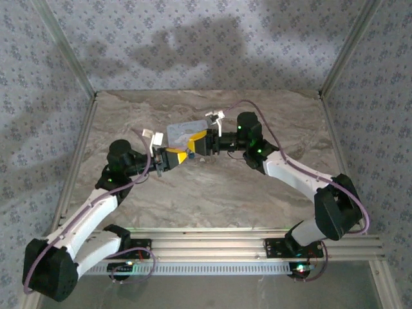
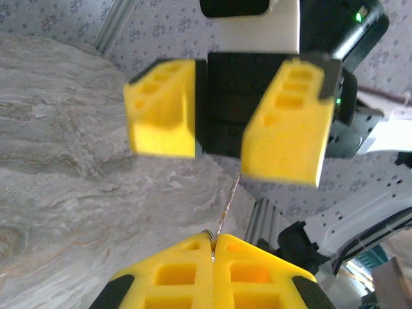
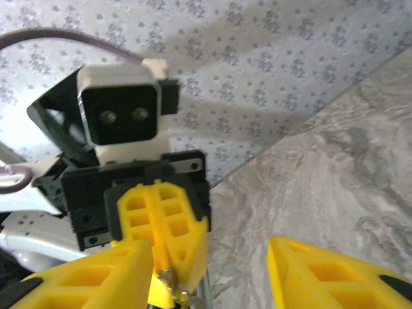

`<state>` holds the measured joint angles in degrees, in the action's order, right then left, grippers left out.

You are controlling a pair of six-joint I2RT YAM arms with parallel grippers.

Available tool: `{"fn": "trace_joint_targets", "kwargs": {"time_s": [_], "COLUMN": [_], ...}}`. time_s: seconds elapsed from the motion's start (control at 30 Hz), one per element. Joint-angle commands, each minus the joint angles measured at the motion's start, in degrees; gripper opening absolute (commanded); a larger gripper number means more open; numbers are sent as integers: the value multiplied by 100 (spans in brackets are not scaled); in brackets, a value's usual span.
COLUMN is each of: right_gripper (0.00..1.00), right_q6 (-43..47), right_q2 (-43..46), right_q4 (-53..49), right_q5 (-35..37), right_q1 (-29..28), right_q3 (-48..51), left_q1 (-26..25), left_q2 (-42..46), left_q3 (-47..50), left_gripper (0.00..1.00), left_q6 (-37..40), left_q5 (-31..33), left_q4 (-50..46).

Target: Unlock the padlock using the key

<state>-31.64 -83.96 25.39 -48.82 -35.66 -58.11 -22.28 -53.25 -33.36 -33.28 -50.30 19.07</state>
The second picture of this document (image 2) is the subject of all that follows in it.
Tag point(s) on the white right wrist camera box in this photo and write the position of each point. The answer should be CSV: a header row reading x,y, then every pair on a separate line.
x,y
251,29

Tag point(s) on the aluminium table side rail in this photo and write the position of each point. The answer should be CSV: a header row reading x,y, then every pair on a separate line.
x,y
261,222

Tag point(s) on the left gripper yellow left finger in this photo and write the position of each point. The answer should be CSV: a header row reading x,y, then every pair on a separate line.
x,y
180,273

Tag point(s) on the brown cardboard box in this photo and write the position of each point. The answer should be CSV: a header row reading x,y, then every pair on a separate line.
x,y
394,286

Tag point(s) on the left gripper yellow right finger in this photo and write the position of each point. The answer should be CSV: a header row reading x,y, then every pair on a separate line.
x,y
257,273

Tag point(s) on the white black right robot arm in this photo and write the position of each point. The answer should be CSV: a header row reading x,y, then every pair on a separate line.
x,y
370,206

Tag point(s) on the aluminium frame post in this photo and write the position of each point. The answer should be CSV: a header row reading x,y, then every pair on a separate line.
x,y
111,29

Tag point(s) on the small silver key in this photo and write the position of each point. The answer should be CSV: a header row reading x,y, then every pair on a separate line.
x,y
229,201

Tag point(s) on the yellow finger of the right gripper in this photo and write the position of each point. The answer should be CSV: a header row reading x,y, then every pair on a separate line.
x,y
289,141
161,128

